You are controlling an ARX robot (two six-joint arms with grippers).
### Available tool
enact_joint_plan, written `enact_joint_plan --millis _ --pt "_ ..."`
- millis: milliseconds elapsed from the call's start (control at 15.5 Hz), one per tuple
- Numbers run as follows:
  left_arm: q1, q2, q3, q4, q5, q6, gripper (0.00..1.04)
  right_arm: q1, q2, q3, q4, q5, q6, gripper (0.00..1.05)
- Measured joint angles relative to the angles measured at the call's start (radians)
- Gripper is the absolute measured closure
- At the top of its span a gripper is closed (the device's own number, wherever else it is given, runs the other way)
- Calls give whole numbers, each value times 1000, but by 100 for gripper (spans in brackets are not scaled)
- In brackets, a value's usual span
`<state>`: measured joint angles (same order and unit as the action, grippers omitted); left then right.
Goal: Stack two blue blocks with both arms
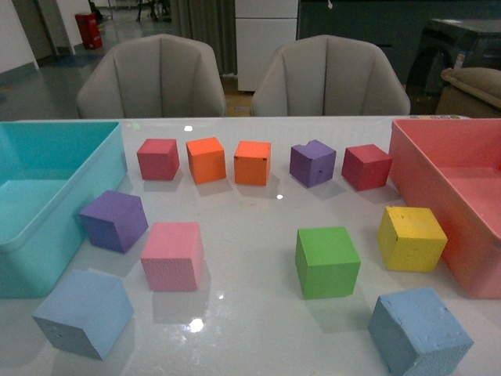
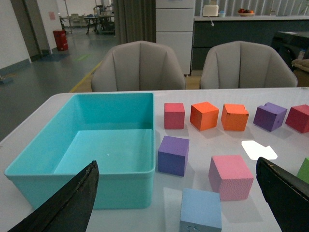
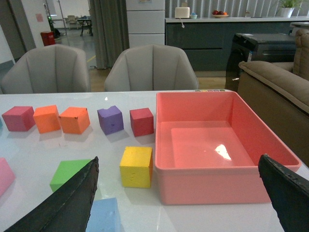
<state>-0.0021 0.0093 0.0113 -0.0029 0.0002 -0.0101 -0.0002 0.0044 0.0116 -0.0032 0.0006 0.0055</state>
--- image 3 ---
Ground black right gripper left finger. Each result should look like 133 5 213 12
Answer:
0 157 99 232

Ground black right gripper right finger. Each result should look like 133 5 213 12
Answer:
258 154 309 232

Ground light blue foam block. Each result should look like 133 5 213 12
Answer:
85 198 121 232

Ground green foam block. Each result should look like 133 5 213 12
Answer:
50 159 90 192

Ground yellow foam block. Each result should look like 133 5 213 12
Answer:
119 146 153 188

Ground orange foam block right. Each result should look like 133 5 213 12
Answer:
59 107 90 134

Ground orange foam block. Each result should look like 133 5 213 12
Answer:
59 107 90 134
33 105 61 134

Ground pink plastic bin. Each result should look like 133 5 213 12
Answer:
154 91 301 205

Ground orange foam block left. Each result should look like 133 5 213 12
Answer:
33 105 61 134

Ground purple foam block with notch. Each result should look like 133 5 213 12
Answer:
97 105 124 135

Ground tan sofa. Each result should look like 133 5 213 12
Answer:
237 29 309 165

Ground crimson pink foam block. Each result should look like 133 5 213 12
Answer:
2 106 35 132

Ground dark red foam block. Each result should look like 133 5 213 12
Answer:
129 108 154 137

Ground grey chair left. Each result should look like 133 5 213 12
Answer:
0 44 91 94

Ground grey chair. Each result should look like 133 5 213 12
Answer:
104 44 199 92
0 44 91 94

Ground black appliance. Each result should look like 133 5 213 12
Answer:
225 33 296 91

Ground grey chair right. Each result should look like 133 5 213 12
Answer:
104 44 199 92

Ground dark grey counter cabinet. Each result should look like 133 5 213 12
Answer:
165 16 309 72

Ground red box on floor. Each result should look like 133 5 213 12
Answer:
41 31 56 46

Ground potted plant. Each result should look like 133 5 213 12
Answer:
278 0 304 18

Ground fruit bowl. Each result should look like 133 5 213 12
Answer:
212 10 229 18

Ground grey curtain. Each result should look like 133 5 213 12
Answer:
90 0 129 69

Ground white drawer cabinet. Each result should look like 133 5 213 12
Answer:
126 0 165 48

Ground white toaster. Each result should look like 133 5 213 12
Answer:
175 7 190 19

